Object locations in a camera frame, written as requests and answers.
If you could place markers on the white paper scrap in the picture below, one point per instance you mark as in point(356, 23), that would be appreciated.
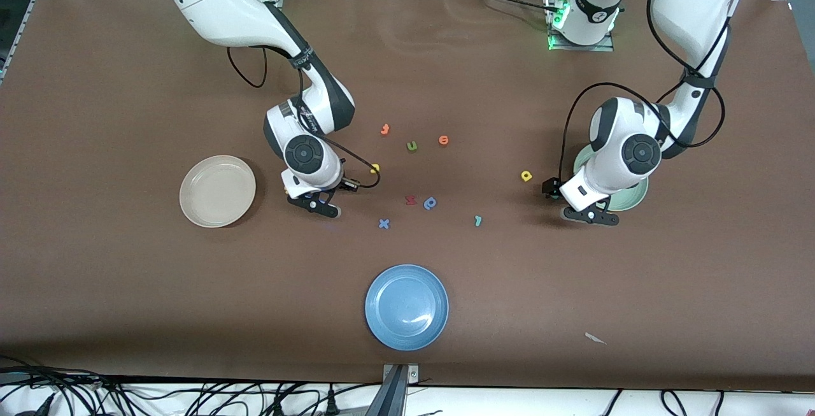
point(593, 337)

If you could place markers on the blue plate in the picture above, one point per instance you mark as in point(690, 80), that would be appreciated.
point(406, 308)

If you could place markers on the pale green plate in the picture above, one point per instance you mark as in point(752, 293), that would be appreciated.
point(627, 201)

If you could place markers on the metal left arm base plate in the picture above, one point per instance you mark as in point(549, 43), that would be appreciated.
point(598, 48)

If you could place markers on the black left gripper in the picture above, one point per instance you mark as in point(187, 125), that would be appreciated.
point(549, 187)

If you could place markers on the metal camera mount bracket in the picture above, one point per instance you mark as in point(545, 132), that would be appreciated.
point(395, 397)

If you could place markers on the blue foam letter d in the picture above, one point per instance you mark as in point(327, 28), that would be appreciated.
point(430, 204)

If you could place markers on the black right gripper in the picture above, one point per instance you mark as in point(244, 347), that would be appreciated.
point(347, 187)

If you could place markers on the black power plug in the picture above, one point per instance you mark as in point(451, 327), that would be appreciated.
point(277, 408)
point(331, 404)

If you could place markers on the brown table cover sheet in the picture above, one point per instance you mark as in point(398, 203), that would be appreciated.
point(127, 288)

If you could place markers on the beige brown plate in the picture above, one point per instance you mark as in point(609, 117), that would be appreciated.
point(216, 192)

